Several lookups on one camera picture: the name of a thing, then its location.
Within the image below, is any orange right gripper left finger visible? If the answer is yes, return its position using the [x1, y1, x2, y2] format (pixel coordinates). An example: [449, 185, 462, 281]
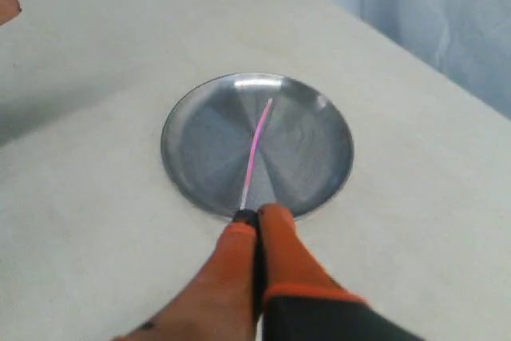
[116, 210, 259, 340]

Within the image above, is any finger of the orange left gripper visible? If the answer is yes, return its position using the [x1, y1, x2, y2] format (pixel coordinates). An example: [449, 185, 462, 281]
[0, 0, 21, 25]

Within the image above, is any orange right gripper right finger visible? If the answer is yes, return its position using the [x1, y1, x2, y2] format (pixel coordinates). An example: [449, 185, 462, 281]
[259, 204, 419, 340]

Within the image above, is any thin pink stick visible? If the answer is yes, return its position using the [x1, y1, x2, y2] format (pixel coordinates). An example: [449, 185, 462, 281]
[239, 98, 273, 210]

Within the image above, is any round stainless steel plate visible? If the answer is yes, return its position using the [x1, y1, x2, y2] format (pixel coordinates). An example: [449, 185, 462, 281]
[160, 73, 355, 218]

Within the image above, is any white backdrop curtain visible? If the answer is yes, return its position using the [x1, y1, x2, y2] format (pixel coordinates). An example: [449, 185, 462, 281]
[333, 0, 510, 116]

